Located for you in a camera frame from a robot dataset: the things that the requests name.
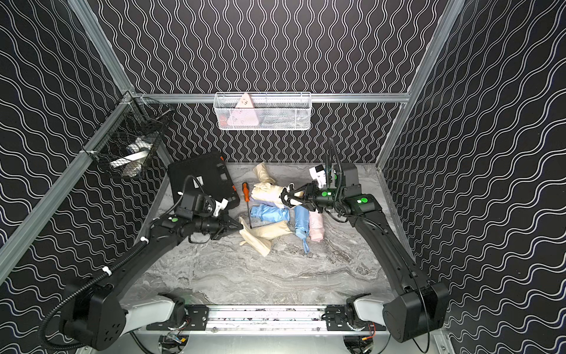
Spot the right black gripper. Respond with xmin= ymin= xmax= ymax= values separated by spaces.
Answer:
xmin=288 ymin=182 xmax=344 ymax=212

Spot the beige umbrella with wooden handle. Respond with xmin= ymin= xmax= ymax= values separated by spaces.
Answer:
xmin=251 ymin=182 xmax=286 ymax=209

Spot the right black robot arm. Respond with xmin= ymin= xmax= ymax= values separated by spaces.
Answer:
xmin=280 ymin=163 xmax=450 ymax=343

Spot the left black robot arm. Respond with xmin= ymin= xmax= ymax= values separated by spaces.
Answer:
xmin=38 ymin=190 xmax=243 ymax=351

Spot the light blue umbrella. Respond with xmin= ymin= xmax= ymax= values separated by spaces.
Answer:
xmin=294 ymin=206 xmax=310 ymax=255

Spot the light blue crumpled sleeve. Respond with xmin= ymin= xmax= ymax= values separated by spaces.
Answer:
xmin=251 ymin=204 xmax=290 ymax=223

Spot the beige umbrella at back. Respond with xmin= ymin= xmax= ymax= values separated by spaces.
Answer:
xmin=253 ymin=162 xmax=277 ymax=185

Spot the cream sleeved umbrella front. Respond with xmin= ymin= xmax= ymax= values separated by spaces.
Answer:
xmin=259 ymin=221 xmax=292 ymax=240

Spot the pink sleeved umbrella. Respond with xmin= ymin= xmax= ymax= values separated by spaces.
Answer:
xmin=309 ymin=212 xmax=325 ymax=242

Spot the black tool case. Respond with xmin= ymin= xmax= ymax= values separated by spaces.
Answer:
xmin=167 ymin=151 xmax=240 ymax=210

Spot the pink triangle card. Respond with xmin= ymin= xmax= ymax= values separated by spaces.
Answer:
xmin=227 ymin=93 xmax=259 ymax=128

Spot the white roll in basket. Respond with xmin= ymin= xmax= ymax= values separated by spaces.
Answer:
xmin=109 ymin=137 xmax=153 ymax=178

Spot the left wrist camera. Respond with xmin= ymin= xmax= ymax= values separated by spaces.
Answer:
xmin=213 ymin=199 xmax=228 ymax=217

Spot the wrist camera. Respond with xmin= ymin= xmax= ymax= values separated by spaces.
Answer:
xmin=213 ymin=199 xmax=228 ymax=217
xmin=309 ymin=165 xmax=330 ymax=189

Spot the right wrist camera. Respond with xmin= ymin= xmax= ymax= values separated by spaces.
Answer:
xmin=309 ymin=165 xmax=330 ymax=189

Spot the orange handled screwdriver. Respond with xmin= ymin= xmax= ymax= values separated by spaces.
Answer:
xmin=242 ymin=181 xmax=253 ymax=228

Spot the white wire basket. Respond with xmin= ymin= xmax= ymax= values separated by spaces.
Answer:
xmin=213 ymin=91 xmax=312 ymax=131

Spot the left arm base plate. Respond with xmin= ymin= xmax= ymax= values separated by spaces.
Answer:
xmin=147 ymin=305 xmax=209 ymax=331

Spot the aluminium front rail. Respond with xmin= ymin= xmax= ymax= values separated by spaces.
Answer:
xmin=90 ymin=303 xmax=443 ymax=336

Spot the black wire basket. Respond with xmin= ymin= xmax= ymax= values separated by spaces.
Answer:
xmin=85 ymin=97 xmax=174 ymax=179

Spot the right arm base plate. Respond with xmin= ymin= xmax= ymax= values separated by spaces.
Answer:
xmin=321 ymin=305 xmax=386 ymax=332

